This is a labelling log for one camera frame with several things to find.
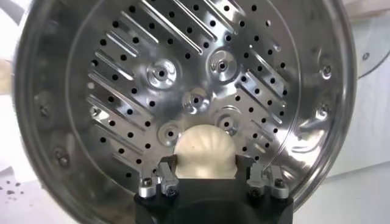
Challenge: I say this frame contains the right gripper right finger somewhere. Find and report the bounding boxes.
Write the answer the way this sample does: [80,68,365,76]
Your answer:
[236,155,290,200]

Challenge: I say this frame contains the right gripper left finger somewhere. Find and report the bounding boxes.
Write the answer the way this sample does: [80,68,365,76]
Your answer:
[138,155,180,199]

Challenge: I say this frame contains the stainless steel steamer basket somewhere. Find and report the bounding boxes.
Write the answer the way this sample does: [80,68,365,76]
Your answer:
[13,0,358,224]

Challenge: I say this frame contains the scattered black crumbs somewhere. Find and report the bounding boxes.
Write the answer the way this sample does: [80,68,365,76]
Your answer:
[0,179,26,202]

